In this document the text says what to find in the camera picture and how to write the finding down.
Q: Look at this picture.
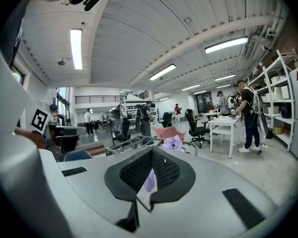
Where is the lilac clothes garment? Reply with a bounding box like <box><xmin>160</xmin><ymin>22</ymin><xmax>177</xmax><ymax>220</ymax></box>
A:
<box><xmin>144</xmin><ymin>136</ymin><xmax>187</xmax><ymax>193</ymax></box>

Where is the cardboard box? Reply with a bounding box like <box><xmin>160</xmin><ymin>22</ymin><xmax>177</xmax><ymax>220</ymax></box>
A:
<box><xmin>272</xmin><ymin>125</ymin><xmax>286</xmax><ymax>136</ymax></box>

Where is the blue bag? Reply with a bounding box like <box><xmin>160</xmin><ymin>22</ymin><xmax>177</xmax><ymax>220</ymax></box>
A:
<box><xmin>281</xmin><ymin>105</ymin><xmax>293</xmax><ymax>119</ymax></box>

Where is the white display shelf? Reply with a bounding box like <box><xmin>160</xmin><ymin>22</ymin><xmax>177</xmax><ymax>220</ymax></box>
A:
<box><xmin>120</xmin><ymin>98</ymin><xmax>160</xmax><ymax>124</ymax></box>

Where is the black office chair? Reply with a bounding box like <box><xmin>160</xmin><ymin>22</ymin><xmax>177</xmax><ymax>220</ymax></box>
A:
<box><xmin>161</xmin><ymin>112</ymin><xmax>174</xmax><ymax>128</ymax></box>
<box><xmin>110</xmin><ymin>117</ymin><xmax>132</xmax><ymax>147</ymax></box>
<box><xmin>184</xmin><ymin>109</ymin><xmax>211</xmax><ymax>149</ymax></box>

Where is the blue chair seat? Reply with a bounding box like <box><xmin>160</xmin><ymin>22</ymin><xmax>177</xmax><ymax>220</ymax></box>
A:
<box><xmin>64</xmin><ymin>149</ymin><xmax>93</xmax><ymax>162</ymax></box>

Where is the pink laundry basket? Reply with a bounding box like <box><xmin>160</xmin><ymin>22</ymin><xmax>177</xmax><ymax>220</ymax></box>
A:
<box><xmin>152</xmin><ymin>124</ymin><xmax>187</xmax><ymax>144</ymax></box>

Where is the long ceiling light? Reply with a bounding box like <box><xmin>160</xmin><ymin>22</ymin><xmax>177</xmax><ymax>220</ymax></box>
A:
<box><xmin>214</xmin><ymin>74</ymin><xmax>237</xmax><ymax>82</ymax></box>
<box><xmin>182</xmin><ymin>84</ymin><xmax>201</xmax><ymax>92</ymax></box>
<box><xmin>204</xmin><ymin>36</ymin><xmax>249</xmax><ymax>55</ymax></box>
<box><xmin>149</xmin><ymin>63</ymin><xmax>177</xmax><ymax>81</ymax></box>
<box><xmin>70</xmin><ymin>28</ymin><xmax>83</xmax><ymax>70</ymax></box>

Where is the black standing fan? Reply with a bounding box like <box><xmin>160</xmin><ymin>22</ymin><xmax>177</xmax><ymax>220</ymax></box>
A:
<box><xmin>256</xmin><ymin>95</ymin><xmax>270</xmax><ymax>136</ymax></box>

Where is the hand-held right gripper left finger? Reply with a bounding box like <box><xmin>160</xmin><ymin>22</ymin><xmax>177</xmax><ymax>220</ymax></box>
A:
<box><xmin>104</xmin><ymin>146</ymin><xmax>154</xmax><ymax>233</ymax></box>

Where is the metal drying rack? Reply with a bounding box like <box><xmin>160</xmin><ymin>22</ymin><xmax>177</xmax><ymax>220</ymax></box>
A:
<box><xmin>105</xmin><ymin>133</ymin><xmax>199</xmax><ymax>158</ymax></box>

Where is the person's left forearm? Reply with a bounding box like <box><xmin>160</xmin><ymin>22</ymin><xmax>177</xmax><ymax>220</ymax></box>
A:
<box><xmin>14</xmin><ymin>127</ymin><xmax>48</xmax><ymax>150</ymax></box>

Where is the white metal shelf rack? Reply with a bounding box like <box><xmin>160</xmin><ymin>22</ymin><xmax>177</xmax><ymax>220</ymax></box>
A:
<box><xmin>247</xmin><ymin>48</ymin><xmax>298</xmax><ymax>153</ymax></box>

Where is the wooden step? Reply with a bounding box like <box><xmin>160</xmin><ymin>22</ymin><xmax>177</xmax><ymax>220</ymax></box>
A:
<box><xmin>85</xmin><ymin>143</ymin><xmax>107</xmax><ymax>158</ymax></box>

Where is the black balcony railing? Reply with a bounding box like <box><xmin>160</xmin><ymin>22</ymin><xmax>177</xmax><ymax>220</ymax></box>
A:
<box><xmin>74</xmin><ymin>95</ymin><xmax>127</xmax><ymax>105</ymax></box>

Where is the white table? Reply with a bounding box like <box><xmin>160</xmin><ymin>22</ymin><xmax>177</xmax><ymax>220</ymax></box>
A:
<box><xmin>208</xmin><ymin>115</ymin><xmax>242</xmax><ymax>159</ymax></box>

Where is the white storage box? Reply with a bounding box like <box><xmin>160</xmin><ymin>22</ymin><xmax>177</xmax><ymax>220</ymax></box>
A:
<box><xmin>271</xmin><ymin>86</ymin><xmax>283</xmax><ymax>101</ymax></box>
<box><xmin>281</xmin><ymin>85</ymin><xmax>292</xmax><ymax>100</ymax></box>

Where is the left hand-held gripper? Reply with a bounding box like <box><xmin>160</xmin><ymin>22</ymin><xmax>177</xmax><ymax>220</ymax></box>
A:
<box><xmin>25</xmin><ymin>107</ymin><xmax>50</xmax><ymax>135</ymax></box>

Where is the person's dark shirt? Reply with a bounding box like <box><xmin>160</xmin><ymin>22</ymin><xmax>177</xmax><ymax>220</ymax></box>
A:
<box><xmin>0</xmin><ymin>0</ymin><xmax>40</xmax><ymax>67</ymax></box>

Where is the grey desk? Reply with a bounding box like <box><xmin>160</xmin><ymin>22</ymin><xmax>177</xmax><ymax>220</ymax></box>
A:
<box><xmin>48</xmin><ymin>124</ymin><xmax>87</xmax><ymax>136</ymax></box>

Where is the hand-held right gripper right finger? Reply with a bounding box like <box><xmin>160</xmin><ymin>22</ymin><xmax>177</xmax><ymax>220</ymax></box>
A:
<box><xmin>149</xmin><ymin>146</ymin><xmax>197</xmax><ymax>212</ymax></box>

